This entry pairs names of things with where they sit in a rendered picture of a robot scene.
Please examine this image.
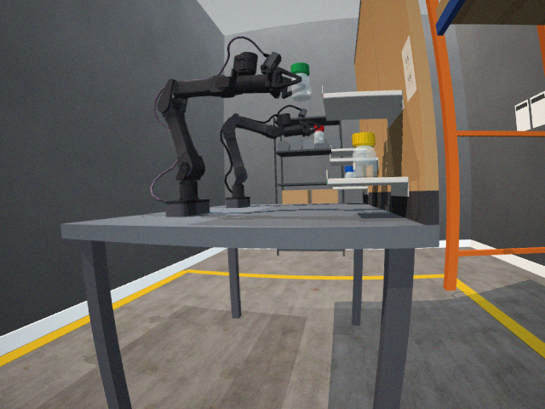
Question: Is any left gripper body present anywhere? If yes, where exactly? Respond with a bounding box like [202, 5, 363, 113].
[292, 109, 308, 137]

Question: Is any clear bottle with red cap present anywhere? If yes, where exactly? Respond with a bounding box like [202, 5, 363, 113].
[314, 125, 324, 146]

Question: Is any clear glass bottle with yellow cap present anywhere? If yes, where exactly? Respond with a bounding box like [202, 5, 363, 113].
[352, 132, 377, 178]

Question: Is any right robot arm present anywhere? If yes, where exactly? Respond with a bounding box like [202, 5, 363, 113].
[158, 52, 258, 205]

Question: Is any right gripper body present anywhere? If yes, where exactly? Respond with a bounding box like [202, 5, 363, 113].
[250, 55, 282, 98]

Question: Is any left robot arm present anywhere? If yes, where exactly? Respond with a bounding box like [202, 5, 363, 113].
[222, 113, 293, 199]

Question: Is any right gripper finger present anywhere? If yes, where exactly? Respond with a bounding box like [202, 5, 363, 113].
[282, 77, 292, 99]
[273, 66, 301, 90]

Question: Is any clear bottle with green cap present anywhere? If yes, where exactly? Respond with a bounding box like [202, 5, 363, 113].
[290, 62, 312, 102]

